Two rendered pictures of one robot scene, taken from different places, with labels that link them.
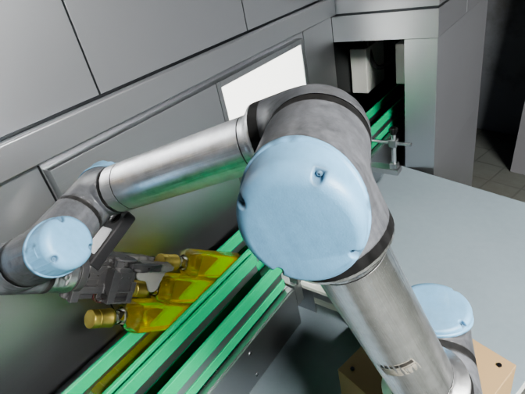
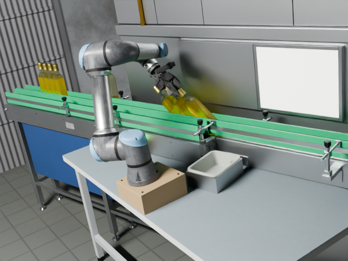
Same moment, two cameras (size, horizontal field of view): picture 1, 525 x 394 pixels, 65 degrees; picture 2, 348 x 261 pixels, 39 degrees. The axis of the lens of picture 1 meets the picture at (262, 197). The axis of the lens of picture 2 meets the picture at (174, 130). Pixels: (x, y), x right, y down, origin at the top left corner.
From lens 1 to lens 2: 2.32 m
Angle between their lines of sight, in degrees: 79
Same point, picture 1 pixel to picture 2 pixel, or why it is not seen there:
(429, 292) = (136, 133)
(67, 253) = not seen: hidden behind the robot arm
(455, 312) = (125, 135)
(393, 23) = not seen: outside the picture
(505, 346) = (169, 219)
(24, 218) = (172, 51)
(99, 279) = (157, 76)
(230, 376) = (161, 140)
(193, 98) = (237, 44)
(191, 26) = (252, 12)
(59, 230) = not seen: hidden behind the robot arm
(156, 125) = (216, 46)
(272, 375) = (175, 162)
